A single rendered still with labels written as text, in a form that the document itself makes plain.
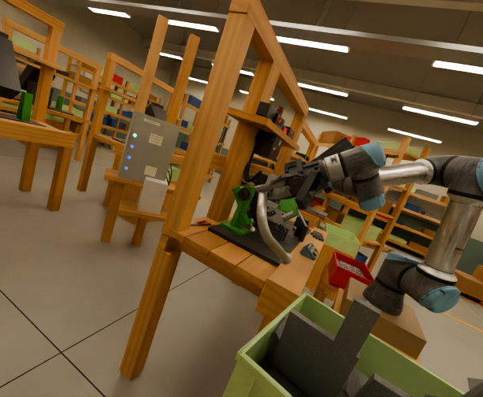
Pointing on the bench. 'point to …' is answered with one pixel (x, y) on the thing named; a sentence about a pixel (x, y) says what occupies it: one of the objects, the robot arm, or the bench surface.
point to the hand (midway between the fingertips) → (264, 194)
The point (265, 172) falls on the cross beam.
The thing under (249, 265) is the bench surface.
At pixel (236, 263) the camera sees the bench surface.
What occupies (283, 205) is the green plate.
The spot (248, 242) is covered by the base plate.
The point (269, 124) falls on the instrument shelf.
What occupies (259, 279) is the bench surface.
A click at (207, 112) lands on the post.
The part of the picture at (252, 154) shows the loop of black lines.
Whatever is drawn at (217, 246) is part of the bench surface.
